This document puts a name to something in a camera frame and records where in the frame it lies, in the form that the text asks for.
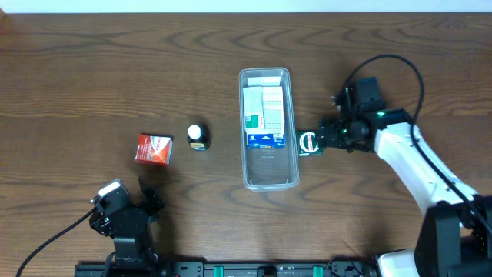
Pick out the dark green round-logo box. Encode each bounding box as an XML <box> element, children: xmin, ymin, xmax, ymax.
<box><xmin>297</xmin><ymin>131</ymin><xmax>323</xmax><ymax>157</ymax></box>

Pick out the white green medicine box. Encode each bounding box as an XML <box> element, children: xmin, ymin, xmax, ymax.
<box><xmin>243</xmin><ymin>87</ymin><xmax>264</xmax><ymax>134</ymax></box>

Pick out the blue white medicine box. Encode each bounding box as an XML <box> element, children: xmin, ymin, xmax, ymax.
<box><xmin>245</xmin><ymin>86</ymin><xmax>285</xmax><ymax>148</ymax></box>

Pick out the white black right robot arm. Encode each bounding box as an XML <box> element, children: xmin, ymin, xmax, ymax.
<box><xmin>317</xmin><ymin>108</ymin><xmax>491</xmax><ymax>276</ymax></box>

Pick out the clear plastic container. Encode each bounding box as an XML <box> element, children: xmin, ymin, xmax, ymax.
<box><xmin>238</xmin><ymin>67</ymin><xmax>300</xmax><ymax>192</ymax></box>

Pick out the white paper leaflet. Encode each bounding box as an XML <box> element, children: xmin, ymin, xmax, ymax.
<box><xmin>247</xmin><ymin>76</ymin><xmax>281</xmax><ymax>87</ymax></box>

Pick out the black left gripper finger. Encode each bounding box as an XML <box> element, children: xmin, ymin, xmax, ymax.
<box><xmin>138</xmin><ymin>177</ymin><xmax>165</xmax><ymax>215</ymax></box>
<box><xmin>90</xmin><ymin>211</ymin><xmax>115</xmax><ymax>235</ymax></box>

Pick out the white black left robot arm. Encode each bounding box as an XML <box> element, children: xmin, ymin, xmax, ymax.
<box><xmin>89</xmin><ymin>178</ymin><xmax>165</xmax><ymax>276</ymax></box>

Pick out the red Panadol medicine box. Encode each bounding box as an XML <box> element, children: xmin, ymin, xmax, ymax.
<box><xmin>135</xmin><ymin>135</ymin><xmax>173</xmax><ymax>165</ymax></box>

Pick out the small dark medicine bottle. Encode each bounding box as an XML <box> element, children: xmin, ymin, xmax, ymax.
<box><xmin>188</xmin><ymin>125</ymin><xmax>210</xmax><ymax>151</ymax></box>

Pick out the black mounting rail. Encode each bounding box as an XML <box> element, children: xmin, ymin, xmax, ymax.
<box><xmin>74</xmin><ymin>259</ymin><xmax>379</xmax><ymax>277</ymax></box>

